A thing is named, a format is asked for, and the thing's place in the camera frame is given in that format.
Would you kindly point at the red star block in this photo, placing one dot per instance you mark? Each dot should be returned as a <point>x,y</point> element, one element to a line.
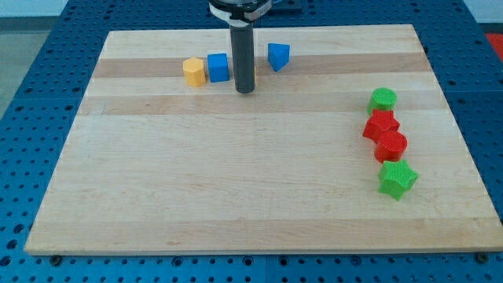
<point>379,122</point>

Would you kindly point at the green star block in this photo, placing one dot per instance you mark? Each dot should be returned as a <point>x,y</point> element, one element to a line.
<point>396,178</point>

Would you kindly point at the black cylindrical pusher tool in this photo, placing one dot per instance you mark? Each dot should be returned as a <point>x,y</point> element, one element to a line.
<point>242,43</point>

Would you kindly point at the blue triangle block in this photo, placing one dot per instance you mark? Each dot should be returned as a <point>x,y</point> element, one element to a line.
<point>278,55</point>

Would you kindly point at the red cylinder block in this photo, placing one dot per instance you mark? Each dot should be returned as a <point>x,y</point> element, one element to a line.
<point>390,146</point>

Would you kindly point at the wooden board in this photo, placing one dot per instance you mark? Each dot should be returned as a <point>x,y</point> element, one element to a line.
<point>152,166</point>

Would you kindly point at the yellow hexagon block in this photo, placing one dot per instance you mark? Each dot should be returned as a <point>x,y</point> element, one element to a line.
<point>193,70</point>

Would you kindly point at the blue cube block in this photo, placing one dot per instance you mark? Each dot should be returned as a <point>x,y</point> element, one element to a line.
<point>218,67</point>

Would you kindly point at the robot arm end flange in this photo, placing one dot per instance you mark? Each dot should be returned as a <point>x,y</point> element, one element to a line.
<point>239,13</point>

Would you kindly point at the green cylinder block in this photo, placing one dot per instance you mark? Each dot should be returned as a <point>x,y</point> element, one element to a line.
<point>382,99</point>

